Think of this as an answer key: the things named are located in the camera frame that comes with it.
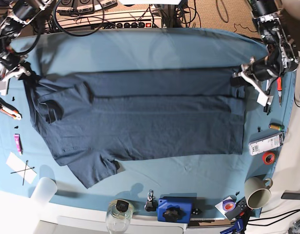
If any metal padlock with chain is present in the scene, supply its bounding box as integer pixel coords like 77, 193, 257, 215
144, 190, 157, 212

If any beige ceramic mug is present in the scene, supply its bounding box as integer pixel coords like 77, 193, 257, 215
244, 177, 273, 209

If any blue plastic box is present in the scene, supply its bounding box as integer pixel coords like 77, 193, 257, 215
157, 197, 193, 224

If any orange handled screwdriver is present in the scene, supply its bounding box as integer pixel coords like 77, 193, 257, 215
277, 77, 282, 107

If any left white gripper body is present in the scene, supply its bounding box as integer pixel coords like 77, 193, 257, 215
232, 56, 274, 106

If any red tape roll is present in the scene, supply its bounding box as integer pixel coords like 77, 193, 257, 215
262, 151, 276, 165

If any clear glass jar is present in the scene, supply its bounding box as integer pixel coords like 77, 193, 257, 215
105, 199, 135, 234

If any purple tape roll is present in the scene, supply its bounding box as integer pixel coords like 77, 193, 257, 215
222, 199, 236, 212

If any white marker pen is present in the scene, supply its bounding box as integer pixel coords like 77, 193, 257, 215
263, 79, 273, 113

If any orange utility knife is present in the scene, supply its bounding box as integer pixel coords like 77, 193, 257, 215
0, 98, 22, 120

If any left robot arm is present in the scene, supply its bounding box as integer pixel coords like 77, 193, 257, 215
231, 0, 300, 107

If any white plastic cup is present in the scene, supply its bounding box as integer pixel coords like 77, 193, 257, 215
30, 177, 58, 206

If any green gold battery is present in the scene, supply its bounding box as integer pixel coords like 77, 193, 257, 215
269, 123, 284, 131

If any pink glue tube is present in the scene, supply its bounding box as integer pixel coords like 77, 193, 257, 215
14, 134, 22, 156

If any white power strip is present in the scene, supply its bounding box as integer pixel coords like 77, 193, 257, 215
57, 10, 164, 29

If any dark blue T-shirt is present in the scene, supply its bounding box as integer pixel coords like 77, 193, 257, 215
23, 68, 246, 188

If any white paper sheet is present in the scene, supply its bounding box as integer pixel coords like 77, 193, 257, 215
6, 152, 37, 184

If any blue bar clamp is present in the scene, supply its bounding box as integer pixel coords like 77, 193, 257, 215
220, 197, 252, 234

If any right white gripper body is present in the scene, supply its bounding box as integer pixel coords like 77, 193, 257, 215
0, 61, 21, 81

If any white foam block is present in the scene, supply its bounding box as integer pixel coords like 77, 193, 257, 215
0, 80, 9, 96

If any white clear plastic box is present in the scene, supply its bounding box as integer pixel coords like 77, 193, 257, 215
248, 132, 285, 156

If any light blue table cloth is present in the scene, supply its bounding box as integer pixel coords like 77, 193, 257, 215
0, 28, 296, 218

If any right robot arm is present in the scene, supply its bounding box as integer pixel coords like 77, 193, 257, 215
0, 0, 55, 82

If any black power adapter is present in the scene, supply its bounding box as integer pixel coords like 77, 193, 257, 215
281, 192, 300, 200

